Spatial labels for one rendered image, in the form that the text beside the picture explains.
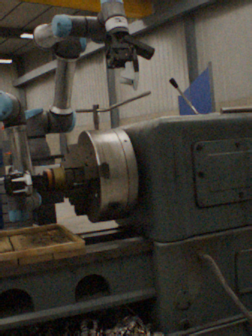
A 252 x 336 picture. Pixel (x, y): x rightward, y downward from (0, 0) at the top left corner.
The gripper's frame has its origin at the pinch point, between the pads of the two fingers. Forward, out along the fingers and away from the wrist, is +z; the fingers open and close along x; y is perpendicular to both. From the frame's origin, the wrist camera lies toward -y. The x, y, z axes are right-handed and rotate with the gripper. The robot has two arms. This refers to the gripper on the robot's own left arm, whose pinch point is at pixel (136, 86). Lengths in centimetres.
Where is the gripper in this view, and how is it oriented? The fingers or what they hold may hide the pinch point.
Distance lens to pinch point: 130.1
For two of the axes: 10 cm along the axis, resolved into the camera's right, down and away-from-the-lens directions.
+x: 3.1, -3.1, -9.0
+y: -9.3, 1.0, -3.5
